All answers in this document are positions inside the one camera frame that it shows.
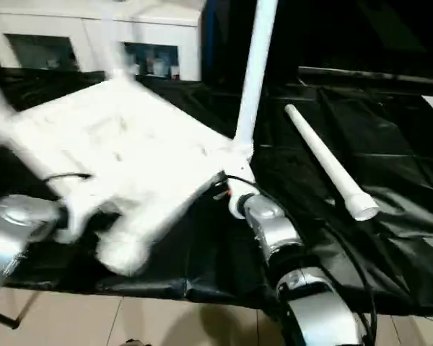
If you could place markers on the white plastic table top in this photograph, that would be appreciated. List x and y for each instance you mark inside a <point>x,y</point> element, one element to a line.
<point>112,151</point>

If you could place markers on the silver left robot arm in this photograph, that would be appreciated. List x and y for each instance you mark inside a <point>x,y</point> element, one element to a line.
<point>18,223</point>

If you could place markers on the black mat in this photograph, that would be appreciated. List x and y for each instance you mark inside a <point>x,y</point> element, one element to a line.
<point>202,252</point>

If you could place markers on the dark long bar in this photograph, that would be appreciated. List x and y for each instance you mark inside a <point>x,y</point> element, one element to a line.
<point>375,76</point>

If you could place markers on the white cabinet with glass doors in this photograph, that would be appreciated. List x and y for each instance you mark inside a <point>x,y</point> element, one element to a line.
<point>94,21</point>

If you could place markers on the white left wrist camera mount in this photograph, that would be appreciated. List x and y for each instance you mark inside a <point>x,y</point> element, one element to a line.
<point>77,216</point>

